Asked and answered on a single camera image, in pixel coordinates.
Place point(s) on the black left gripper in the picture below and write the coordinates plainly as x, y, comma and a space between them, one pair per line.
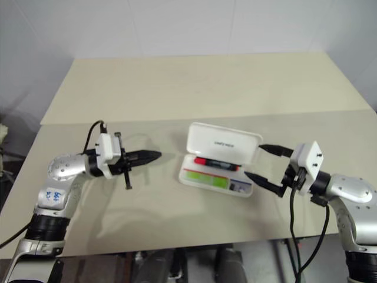
119, 168

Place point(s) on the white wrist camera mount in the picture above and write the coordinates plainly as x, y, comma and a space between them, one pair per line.
312, 159
104, 147

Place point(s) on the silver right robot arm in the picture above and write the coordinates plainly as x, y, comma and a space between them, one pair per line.
350, 188

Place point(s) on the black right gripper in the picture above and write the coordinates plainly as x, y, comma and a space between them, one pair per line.
296, 177

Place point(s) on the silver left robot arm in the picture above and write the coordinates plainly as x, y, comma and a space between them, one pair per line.
63, 168

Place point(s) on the red and black marker pen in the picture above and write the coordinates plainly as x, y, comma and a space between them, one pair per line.
203, 161

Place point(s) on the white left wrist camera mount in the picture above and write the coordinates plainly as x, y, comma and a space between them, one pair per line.
104, 147

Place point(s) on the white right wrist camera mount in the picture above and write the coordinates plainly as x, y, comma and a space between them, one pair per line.
312, 159

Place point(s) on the small black and white eraser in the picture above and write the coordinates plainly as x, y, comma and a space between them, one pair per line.
234, 186

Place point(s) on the white plastic pencil case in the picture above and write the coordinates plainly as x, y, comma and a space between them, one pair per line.
224, 138

